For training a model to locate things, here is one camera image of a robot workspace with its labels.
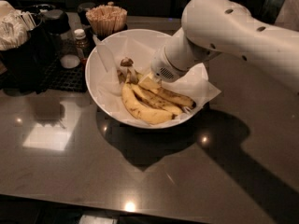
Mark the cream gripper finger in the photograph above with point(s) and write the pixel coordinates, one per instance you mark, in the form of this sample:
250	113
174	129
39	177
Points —
150	82

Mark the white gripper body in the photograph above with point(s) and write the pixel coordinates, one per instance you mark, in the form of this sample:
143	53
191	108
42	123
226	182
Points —
163	68

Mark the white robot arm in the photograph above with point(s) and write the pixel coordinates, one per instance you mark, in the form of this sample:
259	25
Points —
211	27

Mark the middle yellow banana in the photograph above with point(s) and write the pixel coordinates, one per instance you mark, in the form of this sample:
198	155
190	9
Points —
155	101

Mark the yellow banana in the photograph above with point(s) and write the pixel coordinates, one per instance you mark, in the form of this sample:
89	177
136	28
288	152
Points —
155	101
148	114

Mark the left yellow banana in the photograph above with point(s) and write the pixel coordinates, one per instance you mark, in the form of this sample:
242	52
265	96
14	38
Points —
148	114

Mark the white bowl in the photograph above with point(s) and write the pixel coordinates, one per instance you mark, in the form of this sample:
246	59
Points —
93	78

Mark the white paper liner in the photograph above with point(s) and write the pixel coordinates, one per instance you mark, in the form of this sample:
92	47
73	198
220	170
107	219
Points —
124	50

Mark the bundle of wooden stirrers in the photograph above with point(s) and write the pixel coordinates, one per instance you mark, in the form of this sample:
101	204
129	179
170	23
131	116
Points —
106	20

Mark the small brown sauce bottle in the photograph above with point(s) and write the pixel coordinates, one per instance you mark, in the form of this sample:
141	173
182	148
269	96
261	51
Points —
82	44

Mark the black rubber mesh mat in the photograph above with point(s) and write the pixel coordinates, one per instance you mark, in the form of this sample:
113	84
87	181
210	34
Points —
62	79

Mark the dark jar behind stirrers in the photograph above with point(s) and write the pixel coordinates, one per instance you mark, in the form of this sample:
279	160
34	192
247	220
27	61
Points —
82	9

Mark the black lidded glass shaker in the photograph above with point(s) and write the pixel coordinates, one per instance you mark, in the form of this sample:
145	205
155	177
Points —
57	25

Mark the black caddy with napkins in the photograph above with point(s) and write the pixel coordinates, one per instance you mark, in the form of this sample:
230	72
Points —
26	52

